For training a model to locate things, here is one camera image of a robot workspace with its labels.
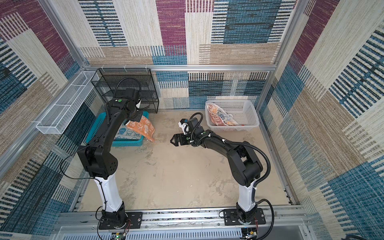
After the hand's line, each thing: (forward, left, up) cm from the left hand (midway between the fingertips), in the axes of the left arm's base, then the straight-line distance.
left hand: (133, 113), depth 87 cm
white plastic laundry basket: (+21, -74, -20) cm, 79 cm away
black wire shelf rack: (+27, +20, +2) cm, 34 cm away
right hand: (-12, -25, -13) cm, 31 cm away
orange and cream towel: (-3, -4, -10) cm, 11 cm away
